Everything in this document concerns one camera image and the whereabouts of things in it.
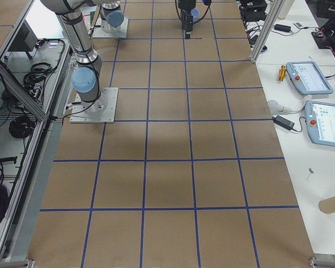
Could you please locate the black power brick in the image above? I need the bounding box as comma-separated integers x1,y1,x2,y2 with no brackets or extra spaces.
272,115,295,131

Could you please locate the teach pendant tablet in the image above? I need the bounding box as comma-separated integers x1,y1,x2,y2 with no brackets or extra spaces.
304,100,335,147
286,61,333,95

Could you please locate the cardboard tube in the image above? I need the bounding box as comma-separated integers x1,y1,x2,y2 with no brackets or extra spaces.
318,196,335,214

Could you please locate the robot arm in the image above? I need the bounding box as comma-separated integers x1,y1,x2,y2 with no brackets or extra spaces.
41,1,103,112
100,0,196,39

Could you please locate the near teach pendant tablet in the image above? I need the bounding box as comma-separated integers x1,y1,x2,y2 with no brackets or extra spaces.
304,100,335,147

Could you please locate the aluminium frame post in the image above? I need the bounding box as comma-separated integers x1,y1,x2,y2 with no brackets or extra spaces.
250,0,285,63

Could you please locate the yellow brass cylinder tool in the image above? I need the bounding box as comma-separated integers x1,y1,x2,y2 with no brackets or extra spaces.
278,65,286,82

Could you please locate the white light bulb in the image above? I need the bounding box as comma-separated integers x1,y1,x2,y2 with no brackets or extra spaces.
267,100,298,115

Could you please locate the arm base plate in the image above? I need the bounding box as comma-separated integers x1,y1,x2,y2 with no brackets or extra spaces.
92,17,129,39
69,87,118,123

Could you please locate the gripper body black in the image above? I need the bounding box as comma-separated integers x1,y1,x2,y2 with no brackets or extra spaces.
177,0,196,16

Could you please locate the far teach pendant tablet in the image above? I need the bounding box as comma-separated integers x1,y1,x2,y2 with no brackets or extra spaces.
286,61,333,95

